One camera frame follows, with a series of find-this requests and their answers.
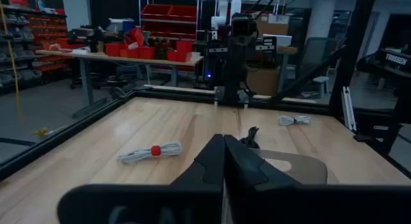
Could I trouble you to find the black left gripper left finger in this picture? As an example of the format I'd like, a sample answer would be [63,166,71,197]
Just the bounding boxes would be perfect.
[57,134,225,224]

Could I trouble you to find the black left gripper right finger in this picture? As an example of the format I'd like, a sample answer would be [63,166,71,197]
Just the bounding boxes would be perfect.
[223,135,411,224]

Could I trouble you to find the white cable with red tie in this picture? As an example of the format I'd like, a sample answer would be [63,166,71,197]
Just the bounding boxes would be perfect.
[118,140,183,164]

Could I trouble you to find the black USB-C cable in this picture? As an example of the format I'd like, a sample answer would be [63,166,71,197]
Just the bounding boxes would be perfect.
[238,126,261,150]

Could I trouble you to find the white USB-C cable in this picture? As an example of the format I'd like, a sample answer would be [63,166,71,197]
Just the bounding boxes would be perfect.
[277,114,311,126]

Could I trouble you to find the brown cardboard box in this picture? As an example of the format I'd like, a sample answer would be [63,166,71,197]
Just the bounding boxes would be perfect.
[246,67,280,97]

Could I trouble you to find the red plastic bin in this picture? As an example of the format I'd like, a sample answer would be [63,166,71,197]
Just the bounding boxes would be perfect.
[175,40,194,63]
[138,46,157,60]
[105,42,125,57]

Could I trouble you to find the translucent grey plastic bin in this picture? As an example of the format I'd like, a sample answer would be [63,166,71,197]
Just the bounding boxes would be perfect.
[249,148,329,186]

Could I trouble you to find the rack with red bins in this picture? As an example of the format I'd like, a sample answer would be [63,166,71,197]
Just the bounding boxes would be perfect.
[137,0,200,42]

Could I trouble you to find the white stool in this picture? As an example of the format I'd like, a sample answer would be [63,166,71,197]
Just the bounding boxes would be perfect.
[312,76,330,99]

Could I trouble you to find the wooden workbench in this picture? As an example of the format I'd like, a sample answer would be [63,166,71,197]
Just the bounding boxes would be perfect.
[35,49,205,119]

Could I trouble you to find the black Trossen rig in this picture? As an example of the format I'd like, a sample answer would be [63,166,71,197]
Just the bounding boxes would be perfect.
[355,47,411,90]

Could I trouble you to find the storage shelf with small bins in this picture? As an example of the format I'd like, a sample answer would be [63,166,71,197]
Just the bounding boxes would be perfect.
[0,0,69,90]

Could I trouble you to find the aluminium bracket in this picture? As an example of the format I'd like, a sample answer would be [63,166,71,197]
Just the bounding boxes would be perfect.
[341,86,357,132]

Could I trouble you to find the yellow hanging cord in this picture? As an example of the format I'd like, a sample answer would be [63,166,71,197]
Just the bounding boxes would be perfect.
[0,0,24,123]

